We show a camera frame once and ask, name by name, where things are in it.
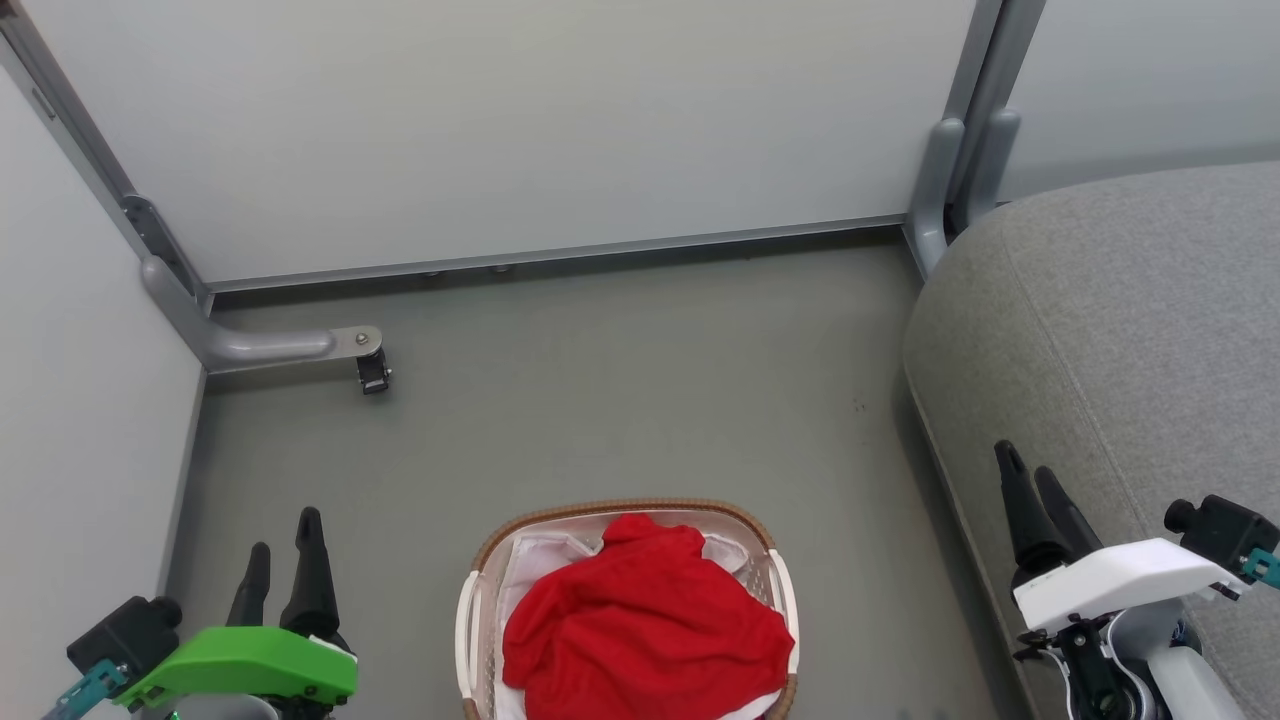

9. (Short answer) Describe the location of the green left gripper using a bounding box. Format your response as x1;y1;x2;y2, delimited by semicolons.
114;507;359;713

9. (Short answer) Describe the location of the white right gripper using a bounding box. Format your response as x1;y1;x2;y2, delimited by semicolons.
994;440;1249;634

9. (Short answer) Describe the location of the grey fabric sofa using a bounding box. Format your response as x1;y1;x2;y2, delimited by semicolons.
902;160;1280;720

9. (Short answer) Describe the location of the red cloth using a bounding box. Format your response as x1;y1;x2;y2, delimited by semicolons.
501;513;796;720

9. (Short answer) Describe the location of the white laundry basket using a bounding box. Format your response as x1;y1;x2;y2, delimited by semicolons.
455;498;801;720

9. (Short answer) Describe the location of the grey partition foot with caster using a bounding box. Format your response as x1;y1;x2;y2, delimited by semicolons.
140;255;393;395

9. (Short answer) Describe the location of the grey partition post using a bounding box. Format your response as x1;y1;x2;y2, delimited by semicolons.
904;0;1047;279

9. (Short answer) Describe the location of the grey partition corner frame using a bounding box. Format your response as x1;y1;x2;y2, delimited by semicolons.
0;0;213;313

